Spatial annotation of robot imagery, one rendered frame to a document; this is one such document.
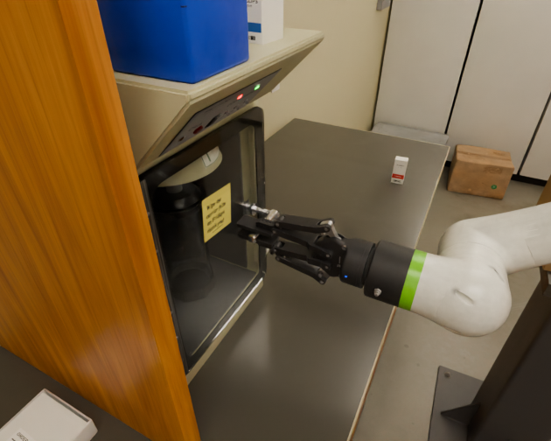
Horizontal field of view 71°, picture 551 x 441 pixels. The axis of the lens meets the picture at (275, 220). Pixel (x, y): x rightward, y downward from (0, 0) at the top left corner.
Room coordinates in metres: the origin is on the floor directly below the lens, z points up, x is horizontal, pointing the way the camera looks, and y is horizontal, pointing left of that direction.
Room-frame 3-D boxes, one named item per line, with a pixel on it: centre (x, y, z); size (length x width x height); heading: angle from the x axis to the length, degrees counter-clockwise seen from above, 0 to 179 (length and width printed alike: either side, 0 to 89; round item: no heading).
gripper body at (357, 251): (0.47, -0.11, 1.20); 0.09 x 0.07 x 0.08; 63
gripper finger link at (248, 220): (0.54, 0.03, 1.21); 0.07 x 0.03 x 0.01; 63
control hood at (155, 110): (0.50, 0.05, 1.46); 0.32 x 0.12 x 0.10; 153
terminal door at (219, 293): (0.52, 0.09, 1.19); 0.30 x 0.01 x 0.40; 152
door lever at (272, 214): (0.57, 0.03, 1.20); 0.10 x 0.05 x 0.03; 152
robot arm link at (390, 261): (0.44, -0.18, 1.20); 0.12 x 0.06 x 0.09; 153
